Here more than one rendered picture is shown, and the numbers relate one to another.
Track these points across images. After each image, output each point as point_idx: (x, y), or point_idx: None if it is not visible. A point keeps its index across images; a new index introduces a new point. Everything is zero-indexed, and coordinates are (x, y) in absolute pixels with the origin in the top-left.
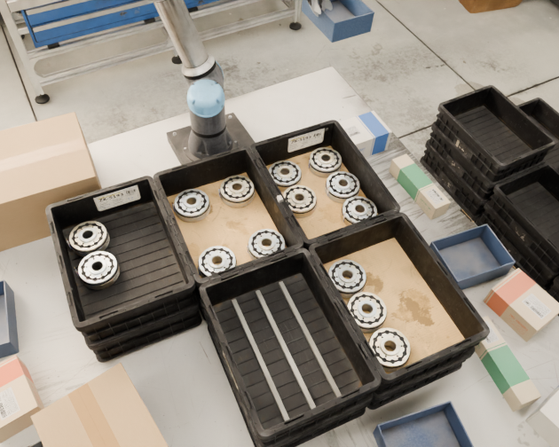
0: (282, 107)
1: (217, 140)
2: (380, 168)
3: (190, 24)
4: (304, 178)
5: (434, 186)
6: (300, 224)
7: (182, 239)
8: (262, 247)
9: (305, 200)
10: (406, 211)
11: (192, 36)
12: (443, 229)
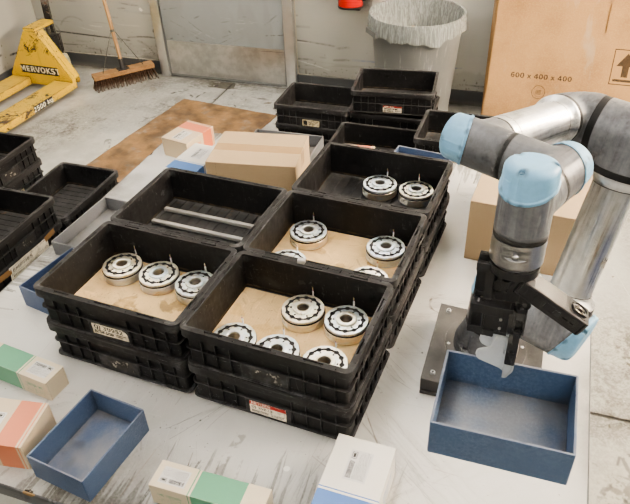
0: (515, 490)
1: (464, 321)
2: (288, 501)
3: (578, 231)
4: (327, 344)
5: (184, 491)
6: (282, 304)
7: (337, 199)
8: (285, 254)
9: (293, 307)
10: (206, 465)
11: (568, 244)
12: (144, 476)
